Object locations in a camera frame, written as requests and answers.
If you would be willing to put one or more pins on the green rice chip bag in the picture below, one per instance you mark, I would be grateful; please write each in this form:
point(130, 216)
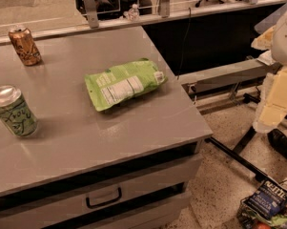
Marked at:
point(123, 82)

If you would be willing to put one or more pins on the clear plastic water bottle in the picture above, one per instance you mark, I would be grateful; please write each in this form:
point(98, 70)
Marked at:
point(133, 13)

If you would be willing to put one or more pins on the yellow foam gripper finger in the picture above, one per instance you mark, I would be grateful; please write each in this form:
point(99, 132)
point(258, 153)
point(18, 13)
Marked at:
point(272, 107)

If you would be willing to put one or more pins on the black wire basket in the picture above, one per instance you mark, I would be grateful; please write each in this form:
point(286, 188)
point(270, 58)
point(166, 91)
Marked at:
point(249, 219)

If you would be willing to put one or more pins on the black table leg frame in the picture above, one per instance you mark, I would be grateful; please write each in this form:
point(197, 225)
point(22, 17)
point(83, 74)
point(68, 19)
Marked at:
point(235, 153)

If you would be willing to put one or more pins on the blue kettle chips bag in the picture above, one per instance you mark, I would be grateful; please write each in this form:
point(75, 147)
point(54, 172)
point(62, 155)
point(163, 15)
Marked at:
point(268, 200)

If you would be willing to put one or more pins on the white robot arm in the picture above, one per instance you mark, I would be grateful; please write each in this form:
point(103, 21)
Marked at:
point(275, 40)

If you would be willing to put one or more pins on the black shoe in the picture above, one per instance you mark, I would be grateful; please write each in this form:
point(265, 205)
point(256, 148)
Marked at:
point(278, 141)

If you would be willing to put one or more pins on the green soda can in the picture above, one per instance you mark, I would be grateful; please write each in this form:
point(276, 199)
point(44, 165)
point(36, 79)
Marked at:
point(15, 113)

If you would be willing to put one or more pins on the grey drawer cabinet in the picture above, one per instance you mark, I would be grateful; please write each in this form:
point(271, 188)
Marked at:
point(147, 146)

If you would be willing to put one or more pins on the white tissue packet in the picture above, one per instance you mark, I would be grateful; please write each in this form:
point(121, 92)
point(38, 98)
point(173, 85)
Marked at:
point(266, 58)

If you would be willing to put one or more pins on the black drawer handle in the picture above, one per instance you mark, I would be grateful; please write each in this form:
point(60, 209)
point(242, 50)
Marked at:
point(103, 197)

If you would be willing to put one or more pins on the orange soda can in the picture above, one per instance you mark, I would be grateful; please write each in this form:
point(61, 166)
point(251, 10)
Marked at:
point(24, 46)

